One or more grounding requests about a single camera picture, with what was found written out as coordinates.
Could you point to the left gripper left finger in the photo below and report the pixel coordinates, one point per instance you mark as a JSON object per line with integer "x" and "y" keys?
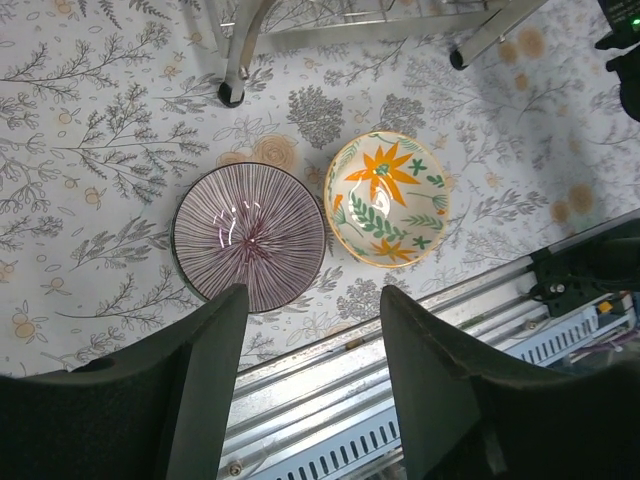
{"x": 156, "y": 409}

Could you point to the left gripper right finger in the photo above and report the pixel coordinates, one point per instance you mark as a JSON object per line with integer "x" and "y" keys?
{"x": 469, "y": 411}

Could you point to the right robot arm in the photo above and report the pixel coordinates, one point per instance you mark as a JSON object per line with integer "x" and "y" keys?
{"x": 607, "y": 262}

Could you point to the stainless steel dish rack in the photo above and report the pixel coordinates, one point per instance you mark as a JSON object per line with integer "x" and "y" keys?
{"x": 326, "y": 23}

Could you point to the purple striped bowl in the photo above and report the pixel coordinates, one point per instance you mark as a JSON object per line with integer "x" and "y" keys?
{"x": 251, "y": 224}

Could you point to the orange flower patterned bowl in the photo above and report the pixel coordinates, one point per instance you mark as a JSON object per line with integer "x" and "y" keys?
{"x": 386, "y": 199}

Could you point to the aluminium rail frame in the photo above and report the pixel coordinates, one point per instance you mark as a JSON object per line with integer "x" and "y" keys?
{"x": 327, "y": 411}

